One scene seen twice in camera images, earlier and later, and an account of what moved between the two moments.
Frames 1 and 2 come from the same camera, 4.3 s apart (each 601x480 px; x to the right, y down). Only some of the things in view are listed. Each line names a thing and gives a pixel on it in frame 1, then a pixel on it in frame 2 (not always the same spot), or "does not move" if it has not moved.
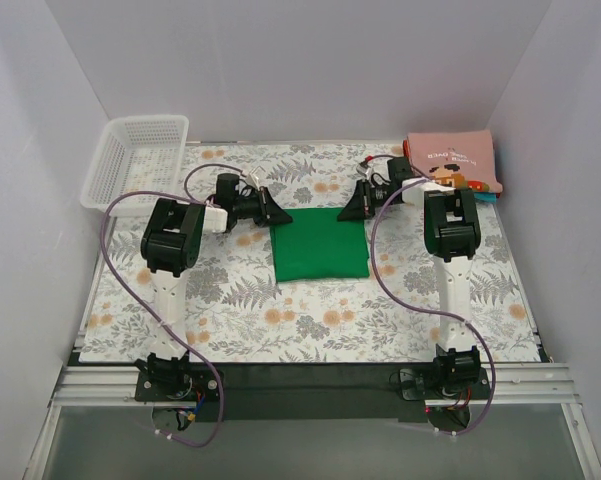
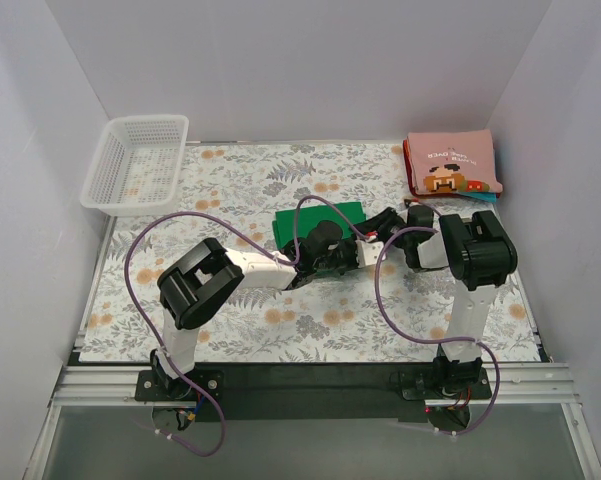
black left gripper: (265, 207) → (344, 255)
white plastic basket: (136, 154) does not move
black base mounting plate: (268, 393) does not move
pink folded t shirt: (463, 159) does not move
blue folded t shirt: (487, 197) does not move
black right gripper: (368, 199) → (380, 223)
